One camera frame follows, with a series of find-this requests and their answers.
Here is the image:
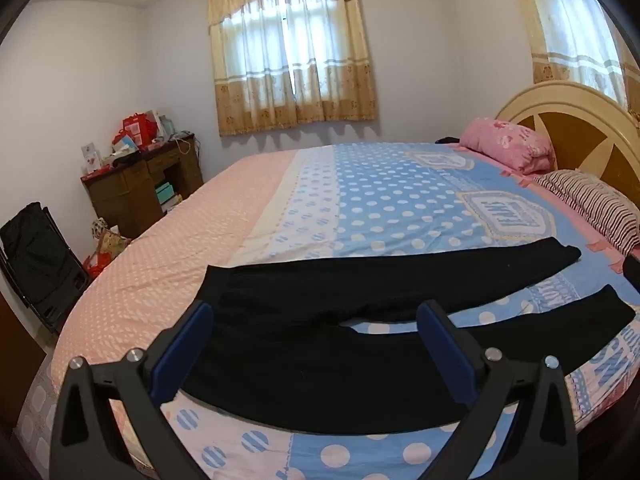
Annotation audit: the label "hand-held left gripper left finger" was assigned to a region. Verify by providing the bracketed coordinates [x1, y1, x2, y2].
[50, 301, 216, 480]

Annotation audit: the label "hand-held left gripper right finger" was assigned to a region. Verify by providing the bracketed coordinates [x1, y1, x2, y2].
[416, 300, 593, 480]

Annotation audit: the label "black pants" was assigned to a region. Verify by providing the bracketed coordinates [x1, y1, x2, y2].
[172, 236, 637, 436]

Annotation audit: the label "striped pillow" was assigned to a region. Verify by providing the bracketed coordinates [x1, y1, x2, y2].
[532, 169, 640, 256]

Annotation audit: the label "patterned gift bag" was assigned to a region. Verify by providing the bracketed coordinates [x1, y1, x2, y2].
[82, 217, 133, 278]

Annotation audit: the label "cream wooden headboard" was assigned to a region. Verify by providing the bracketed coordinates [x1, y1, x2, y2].
[495, 80, 640, 206]

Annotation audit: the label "brown wooden door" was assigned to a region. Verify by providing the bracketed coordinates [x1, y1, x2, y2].
[0, 292, 48, 436]

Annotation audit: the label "polka-dot pink blue bedspread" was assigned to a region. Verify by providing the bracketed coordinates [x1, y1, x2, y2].
[15, 141, 640, 480]

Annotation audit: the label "brown wooden desk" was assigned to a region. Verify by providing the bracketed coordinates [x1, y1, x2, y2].
[81, 132, 205, 240]

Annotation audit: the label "black folding chair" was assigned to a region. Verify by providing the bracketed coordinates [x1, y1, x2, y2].
[0, 202, 92, 335]

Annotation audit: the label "pink printed pillow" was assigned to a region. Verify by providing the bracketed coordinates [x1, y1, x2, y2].
[459, 117, 557, 176]

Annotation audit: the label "white card box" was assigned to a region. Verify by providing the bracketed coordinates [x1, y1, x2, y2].
[81, 141, 103, 171]

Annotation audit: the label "beige patterned window curtain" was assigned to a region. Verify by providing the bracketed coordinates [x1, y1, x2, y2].
[206, 0, 378, 137]
[507, 0, 640, 111]

